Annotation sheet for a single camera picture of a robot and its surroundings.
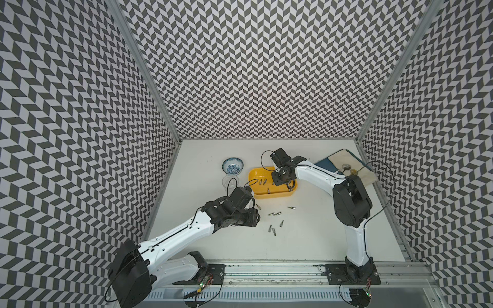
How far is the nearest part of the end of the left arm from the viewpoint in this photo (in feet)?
1.79

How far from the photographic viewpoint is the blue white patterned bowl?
1.03 m

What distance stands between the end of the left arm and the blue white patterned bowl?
39 cm

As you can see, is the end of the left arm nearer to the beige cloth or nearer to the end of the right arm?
the end of the right arm
